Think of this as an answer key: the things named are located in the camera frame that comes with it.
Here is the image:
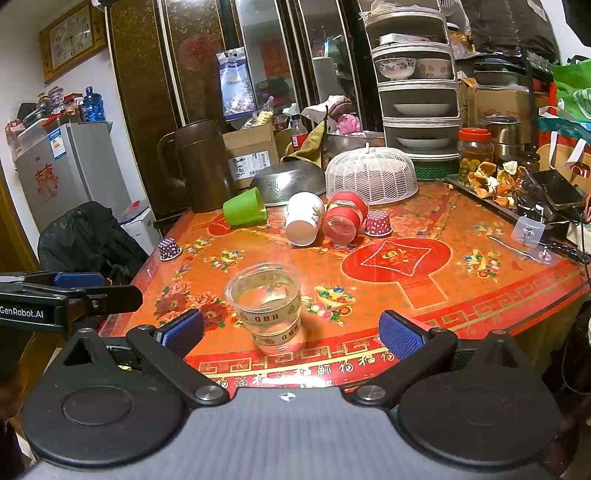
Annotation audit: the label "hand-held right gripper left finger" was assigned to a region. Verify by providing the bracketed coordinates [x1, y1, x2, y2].
[60, 308, 230, 408]

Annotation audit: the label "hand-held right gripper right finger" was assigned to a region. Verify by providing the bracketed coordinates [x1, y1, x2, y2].
[344, 310, 527, 408]

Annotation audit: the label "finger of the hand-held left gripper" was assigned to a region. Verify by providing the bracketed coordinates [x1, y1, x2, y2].
[0, 271, 110, 291]
[60, 285, 144, 320]

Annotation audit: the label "clear plastic cup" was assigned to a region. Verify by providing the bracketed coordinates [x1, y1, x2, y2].
[225, 262, 304, 355]

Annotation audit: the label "red banded clear cup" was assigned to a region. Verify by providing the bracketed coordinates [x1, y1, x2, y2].
[322, 189, 369, 247]

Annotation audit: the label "green plastic cup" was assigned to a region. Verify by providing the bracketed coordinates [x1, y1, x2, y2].
[222, 187, 268, 227]

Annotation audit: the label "white paper cup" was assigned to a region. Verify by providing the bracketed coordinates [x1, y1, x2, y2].
[285, 191, 326, 247]

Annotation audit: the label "black bag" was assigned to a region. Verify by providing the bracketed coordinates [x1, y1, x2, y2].
[37, 201, 149, 285]

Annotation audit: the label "polka dot cupcake liner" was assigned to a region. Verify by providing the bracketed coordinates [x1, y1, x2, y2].
[365, 210, 393, 237]
[158, 238, 182, 262]

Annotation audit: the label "white box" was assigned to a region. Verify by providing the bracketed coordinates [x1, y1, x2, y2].
[119, 200, 161, 256]

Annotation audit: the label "grey refrigerator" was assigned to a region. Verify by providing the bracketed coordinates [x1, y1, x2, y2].
[15, 121, 133, 233]

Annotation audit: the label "white mesh food cover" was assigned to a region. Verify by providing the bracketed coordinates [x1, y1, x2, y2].
[325, 143, 419, 206]

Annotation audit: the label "brown thermos jug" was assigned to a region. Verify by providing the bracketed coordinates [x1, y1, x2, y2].
[157, 119, 237, 214]

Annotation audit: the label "clear adhesive hook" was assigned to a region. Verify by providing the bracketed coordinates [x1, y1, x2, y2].
[511, 216, 546, 246]

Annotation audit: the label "green basket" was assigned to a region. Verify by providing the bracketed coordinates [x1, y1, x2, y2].
[410, 156, 463, 181]

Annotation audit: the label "blue water bottle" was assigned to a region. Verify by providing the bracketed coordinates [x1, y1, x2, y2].
[84, 86, 105, 123]

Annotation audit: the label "dried orange peels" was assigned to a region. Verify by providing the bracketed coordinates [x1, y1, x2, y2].
[466, 160, 528, 209]

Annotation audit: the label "metal colander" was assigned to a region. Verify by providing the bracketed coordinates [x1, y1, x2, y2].
[249, 161, 328, 208]

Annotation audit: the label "black tray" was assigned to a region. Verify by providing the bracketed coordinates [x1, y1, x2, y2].
[444, 174, 575, 234]

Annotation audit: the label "cardboard box with label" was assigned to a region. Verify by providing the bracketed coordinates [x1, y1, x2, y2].
[222, 124, 281, 190]

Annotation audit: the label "dark glass door cabinet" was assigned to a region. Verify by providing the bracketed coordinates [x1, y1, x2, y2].
[106, 0, 376, 223]

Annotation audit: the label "white plate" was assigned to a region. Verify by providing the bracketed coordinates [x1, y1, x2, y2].
[396, 136, 450, 150]
[393, 102, 452, 117]

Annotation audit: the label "glass jar with red lid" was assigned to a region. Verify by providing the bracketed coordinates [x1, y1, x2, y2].
[457, 127, 495, 188]

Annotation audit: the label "metal basin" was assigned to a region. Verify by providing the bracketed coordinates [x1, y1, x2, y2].
[322, 131, 387, 158]

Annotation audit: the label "grey stacked dish rack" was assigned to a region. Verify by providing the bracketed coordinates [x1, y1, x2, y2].
[364, 6, 465, 163]

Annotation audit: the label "olive cloth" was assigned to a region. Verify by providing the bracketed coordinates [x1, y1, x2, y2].
[281, 117, 339, 170]

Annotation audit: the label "black phone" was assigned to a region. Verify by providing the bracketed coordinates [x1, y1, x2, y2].
[526, 169, 587, 212]

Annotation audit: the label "sauce bottle with red label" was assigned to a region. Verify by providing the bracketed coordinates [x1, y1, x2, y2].
[289, 114, 310, 151]

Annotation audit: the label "metal canister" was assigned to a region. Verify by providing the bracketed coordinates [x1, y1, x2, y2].
[484, 115, 525, 160]

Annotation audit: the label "blue and white plastic bag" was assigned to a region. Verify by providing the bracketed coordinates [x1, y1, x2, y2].
[216, 47, 258, 123]

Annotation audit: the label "plain cardboard box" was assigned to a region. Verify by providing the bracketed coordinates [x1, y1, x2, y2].
[468, 85, 551, 136]

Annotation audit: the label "floral patterned bowl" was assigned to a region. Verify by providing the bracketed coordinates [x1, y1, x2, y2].
[374, 57, 417, 79]

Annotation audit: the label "beige patterned bowl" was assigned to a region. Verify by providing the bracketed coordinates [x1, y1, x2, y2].
[415, 58, 452, 79]

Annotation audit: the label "green bag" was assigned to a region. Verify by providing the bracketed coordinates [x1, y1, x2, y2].
[551, 56, 591, 124]

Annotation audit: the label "wooden wall clock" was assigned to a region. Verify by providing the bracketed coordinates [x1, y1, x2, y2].
[39, 1, 108, 85]

